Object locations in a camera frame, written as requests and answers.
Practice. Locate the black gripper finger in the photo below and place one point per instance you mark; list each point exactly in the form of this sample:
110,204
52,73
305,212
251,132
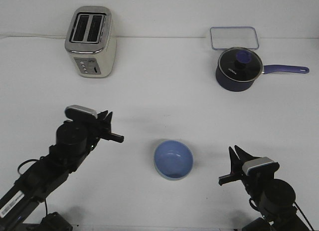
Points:
102,115
242,156
106,124
233,168

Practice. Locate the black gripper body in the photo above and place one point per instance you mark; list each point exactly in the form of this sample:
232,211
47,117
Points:
96,133
250,181

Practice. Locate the green bowl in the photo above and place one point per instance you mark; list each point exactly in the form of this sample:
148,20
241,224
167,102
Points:
173,173

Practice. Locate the blue bowl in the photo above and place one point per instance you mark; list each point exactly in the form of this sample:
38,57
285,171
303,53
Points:
173,153

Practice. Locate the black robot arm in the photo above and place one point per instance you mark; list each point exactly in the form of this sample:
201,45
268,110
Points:
76,138
273,198

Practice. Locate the silver cream two-slot toaster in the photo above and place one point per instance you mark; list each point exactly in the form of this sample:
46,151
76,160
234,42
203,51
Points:
91,42

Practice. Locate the dark blue saucepan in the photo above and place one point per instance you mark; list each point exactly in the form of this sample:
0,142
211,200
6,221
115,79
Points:
235,86

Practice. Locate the glass pot lid blue knob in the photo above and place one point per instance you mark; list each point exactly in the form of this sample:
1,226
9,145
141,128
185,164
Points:
240,64

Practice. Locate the clear plastic container lid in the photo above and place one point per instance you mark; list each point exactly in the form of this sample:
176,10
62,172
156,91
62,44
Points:
226,37

